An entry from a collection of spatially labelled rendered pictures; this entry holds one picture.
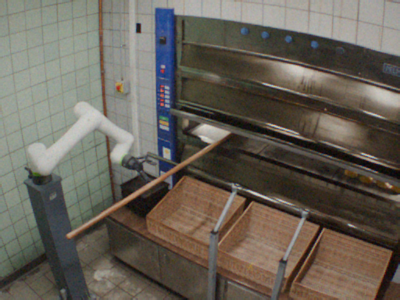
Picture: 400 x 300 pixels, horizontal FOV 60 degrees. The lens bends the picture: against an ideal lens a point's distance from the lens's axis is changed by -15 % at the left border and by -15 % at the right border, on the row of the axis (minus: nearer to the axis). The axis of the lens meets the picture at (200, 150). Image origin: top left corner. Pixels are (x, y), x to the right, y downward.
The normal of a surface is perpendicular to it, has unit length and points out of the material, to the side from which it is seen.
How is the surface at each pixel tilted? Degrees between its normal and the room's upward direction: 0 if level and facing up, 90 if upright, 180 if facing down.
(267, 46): 90
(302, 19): 90
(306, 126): 70
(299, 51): 90
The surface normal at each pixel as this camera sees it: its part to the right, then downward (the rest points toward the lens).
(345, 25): -0.59, 0.36
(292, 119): -0.55, 0.04
